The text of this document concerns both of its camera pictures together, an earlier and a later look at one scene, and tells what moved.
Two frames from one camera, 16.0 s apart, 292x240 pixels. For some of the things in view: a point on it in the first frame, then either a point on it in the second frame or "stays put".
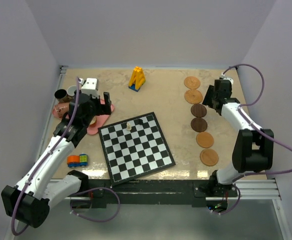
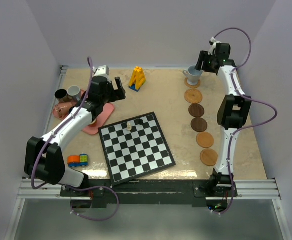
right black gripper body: [209, 96] → [208, 63]
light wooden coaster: [209, 157] stays put
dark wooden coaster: [199, 124] stays put
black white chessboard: [133, 148] stays put
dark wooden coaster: [198, 110] stays put
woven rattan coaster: [193, 96] stays put
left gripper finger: [102, 107] → [112, 96]
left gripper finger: [107, 102] → [120, 91]
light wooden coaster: [205, 139] stays put
